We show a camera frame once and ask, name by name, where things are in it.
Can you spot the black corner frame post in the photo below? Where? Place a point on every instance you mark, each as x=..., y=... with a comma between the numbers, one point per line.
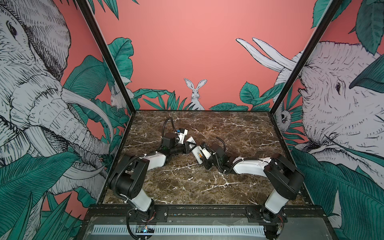
x=100, y=40
x=326, y=19

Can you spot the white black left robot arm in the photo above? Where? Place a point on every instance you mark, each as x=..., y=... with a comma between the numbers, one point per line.
x=127, y=179

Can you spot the white slotted cable duct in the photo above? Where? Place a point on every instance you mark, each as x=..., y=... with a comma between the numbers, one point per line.
x=167, y=230

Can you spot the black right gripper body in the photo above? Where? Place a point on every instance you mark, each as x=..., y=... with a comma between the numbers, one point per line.
x=211, y=162

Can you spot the black left corner frame post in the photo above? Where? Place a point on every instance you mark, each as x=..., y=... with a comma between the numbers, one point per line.
x=100, y=40

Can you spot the black right corner frame post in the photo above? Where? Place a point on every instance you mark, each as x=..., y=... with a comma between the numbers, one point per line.
x=326, y=19

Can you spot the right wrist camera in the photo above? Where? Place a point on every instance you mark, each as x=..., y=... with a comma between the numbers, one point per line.
x=206, y=153

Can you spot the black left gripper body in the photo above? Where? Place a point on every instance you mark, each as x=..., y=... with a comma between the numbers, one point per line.
x=180, y=149

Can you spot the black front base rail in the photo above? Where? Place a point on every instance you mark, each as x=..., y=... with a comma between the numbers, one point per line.
x=252, y=213

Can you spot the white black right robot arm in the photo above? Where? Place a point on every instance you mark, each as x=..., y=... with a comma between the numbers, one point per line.
x=284, y=176

